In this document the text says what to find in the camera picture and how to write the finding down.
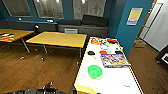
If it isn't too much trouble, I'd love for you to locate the green plastic bowl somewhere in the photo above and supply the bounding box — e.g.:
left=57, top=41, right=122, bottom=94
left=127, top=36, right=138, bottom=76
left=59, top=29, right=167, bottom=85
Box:
left=87, top=64, right=103, bottom=80

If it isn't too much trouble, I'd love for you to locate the yellow rectangular table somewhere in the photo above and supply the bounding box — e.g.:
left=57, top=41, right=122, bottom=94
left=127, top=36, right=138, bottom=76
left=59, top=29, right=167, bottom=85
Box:
left=0, top=28, right=35, bottom=54
left=25, top=31, right=88, bottom=61

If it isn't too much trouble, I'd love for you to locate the small black bowl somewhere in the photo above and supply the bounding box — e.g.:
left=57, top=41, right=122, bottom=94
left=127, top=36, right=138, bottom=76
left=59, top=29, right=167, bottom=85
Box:
left=87, top=50, right=96, bottom=56

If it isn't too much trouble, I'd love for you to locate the white table with items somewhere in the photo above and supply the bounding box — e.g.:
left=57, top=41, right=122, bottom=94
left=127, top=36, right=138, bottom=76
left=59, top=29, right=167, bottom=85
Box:
left=72, top=36, right=145, bottom=94

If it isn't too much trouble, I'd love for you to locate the white rectangular panel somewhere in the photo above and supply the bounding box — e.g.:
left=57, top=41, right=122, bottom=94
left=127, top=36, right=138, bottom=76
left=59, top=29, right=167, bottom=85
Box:
left=64, top=28, right=79, bottom=34

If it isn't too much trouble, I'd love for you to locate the small red disc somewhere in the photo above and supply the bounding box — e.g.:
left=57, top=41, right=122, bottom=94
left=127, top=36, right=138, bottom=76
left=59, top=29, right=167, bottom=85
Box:
left=99, top=50, right=108, bottom=56

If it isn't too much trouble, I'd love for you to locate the small colourful item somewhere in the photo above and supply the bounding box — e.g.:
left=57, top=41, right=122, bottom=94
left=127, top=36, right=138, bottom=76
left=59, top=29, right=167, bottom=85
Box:
left=0, top=33, right=16, bottom=42

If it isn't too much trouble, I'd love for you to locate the dark grey sofa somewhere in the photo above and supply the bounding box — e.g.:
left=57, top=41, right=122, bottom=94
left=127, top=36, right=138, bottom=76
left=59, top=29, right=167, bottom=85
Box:
left=57, top=14, right=109, bottom=38

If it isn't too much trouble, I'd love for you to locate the colourful board game box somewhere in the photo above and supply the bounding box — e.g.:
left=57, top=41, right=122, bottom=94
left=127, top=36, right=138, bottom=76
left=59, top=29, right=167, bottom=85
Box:
left=100, top=53, right=132, bottom=69

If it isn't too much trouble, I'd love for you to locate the brown cardboard box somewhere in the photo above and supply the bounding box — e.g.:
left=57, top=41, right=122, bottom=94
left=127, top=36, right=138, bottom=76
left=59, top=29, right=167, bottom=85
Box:
left=133, top=39, right=147, bottom=49

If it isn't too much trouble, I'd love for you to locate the white wall socket strip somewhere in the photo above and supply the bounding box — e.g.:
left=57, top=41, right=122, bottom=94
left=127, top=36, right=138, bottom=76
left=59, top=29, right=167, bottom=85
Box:
left=46, top=19, right=54, bottom=23

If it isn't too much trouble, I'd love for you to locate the interior wall window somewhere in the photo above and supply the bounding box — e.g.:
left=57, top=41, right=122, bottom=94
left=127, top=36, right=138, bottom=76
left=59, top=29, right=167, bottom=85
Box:
left=33, top=0, right=65, bottom=19
left=1, top=0, right=34, bottom=18
left=72, top=0, right=109, bottom=19

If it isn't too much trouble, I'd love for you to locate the yellow wall notice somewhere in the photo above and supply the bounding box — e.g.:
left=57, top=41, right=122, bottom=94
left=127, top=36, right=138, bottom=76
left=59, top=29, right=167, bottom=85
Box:
left=126, top=7, right=144, bottom=27

